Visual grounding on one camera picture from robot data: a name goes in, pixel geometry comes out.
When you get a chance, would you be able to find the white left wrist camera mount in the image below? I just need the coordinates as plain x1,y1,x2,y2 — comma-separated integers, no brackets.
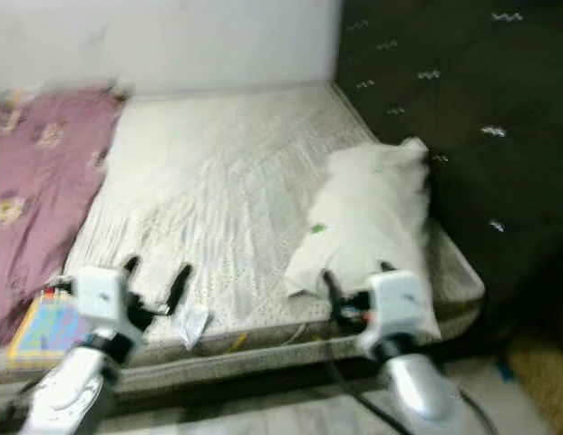
70,266,132,338

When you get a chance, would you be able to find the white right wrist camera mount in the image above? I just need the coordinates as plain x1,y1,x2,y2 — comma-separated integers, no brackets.
358,270,436,354

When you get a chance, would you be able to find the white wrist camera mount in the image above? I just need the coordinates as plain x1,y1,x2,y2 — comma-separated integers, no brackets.
70,266,132,338
358,270,436,354

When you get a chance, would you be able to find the brown patterned floor mat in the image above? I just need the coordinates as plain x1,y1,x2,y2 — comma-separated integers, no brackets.
503,340,563,427

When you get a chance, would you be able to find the pink cartoon print bedsheet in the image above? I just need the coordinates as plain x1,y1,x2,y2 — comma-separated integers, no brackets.
0,88,123,350

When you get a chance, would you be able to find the colourful children's board book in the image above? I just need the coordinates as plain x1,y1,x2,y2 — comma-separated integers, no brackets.
6,292,92,366

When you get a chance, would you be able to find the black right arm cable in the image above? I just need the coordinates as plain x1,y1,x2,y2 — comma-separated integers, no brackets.
322,313,500,435

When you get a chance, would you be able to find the white paper scrap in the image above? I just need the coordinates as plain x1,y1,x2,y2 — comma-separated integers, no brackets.
175,304,211,350

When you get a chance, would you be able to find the white quilted mattress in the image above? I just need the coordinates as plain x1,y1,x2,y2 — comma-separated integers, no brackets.
0,83,486,422

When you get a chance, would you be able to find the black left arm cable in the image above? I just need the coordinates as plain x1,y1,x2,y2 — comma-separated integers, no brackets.
45,279,75,298

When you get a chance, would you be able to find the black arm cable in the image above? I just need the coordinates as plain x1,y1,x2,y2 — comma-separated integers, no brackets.
45,279,75,298
322,313,500,435

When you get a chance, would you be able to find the white pillow with green tree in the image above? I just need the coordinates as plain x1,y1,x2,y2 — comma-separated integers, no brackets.
283,138,442,338

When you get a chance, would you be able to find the dark tufted headboard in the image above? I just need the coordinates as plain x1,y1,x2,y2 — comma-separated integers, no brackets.
334,0,563,345

